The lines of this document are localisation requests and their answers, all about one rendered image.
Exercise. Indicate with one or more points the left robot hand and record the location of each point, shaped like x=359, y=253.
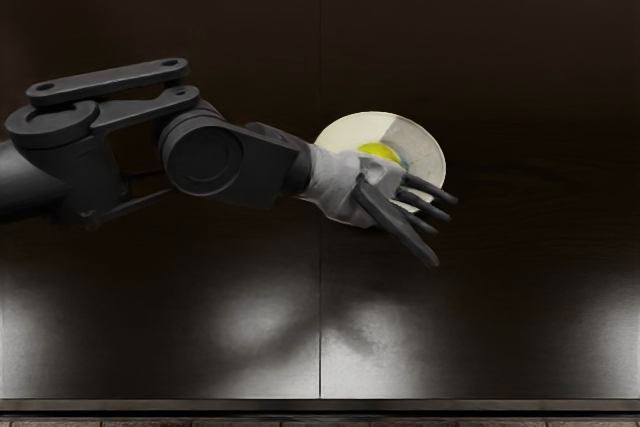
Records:
x=345, y=182

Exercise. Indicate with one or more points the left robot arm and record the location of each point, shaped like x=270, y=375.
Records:
x=200, y=152

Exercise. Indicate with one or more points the white patterned plate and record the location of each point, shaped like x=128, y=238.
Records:
x=415, y=147

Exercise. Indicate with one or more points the yellow round fruit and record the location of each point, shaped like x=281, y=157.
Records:
x=378, y=151

